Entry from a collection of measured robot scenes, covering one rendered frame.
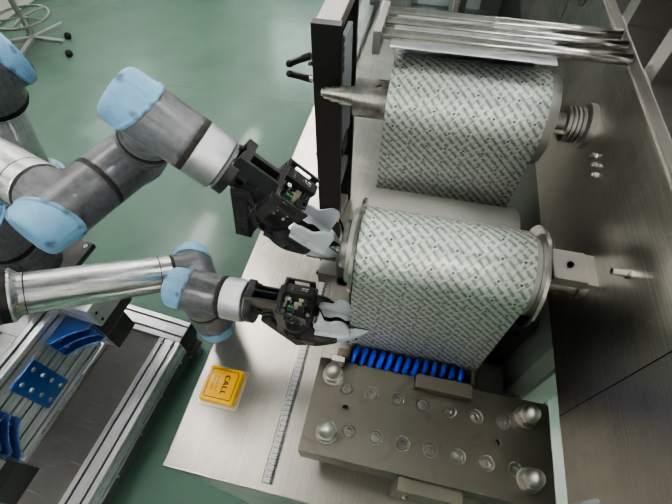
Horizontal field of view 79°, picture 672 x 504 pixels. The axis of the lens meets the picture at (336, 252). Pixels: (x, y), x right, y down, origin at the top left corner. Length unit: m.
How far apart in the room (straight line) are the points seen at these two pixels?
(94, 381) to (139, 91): 1.45
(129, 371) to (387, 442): 1.27
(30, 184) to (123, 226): 1.94
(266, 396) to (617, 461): 0.60
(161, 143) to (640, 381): 0.59
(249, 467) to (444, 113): 0.70
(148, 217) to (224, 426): 1.80
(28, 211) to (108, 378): 1.31
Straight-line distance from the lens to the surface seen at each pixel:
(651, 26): 0.82
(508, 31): 0.72
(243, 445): 0.88
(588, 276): 0.64
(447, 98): 0.67
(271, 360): 0.92
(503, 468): 0.77
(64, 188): 0.59
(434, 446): 0.75
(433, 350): 0.75
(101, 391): 1.83
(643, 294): 0.55
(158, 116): 0.53
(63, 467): 1.80
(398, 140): 0.69
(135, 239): 2.46
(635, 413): 0.55
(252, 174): 0.54
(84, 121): 3.41
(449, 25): 0.71
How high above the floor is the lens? 1.75
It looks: 54 degrees down
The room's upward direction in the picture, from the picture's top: straight up
